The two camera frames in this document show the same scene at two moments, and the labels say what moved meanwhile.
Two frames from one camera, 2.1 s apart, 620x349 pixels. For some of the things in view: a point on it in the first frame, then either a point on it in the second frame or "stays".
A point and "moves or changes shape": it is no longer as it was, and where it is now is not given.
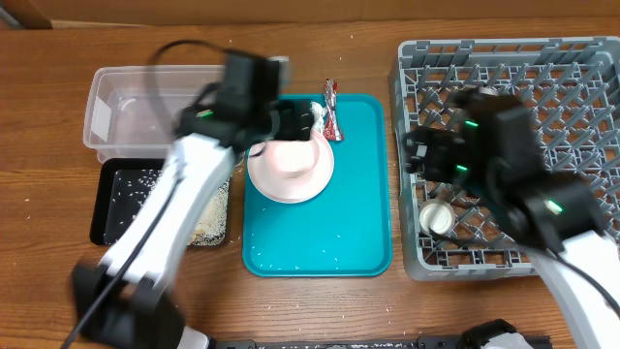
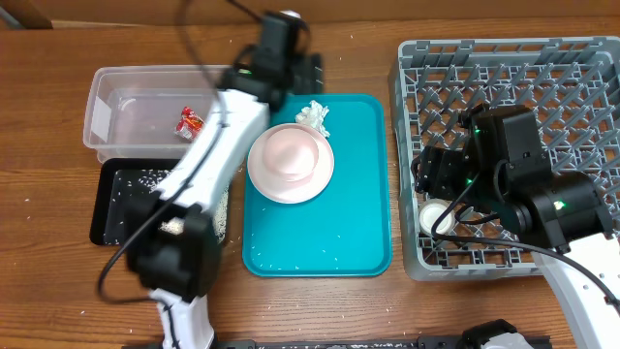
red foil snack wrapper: (331, 129) moves or changes shape
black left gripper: (298, 121) to (313, 73)
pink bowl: (292, 160) stays
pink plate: (292, 171) stays
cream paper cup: (436, 214) stays
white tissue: (319, 112) stays
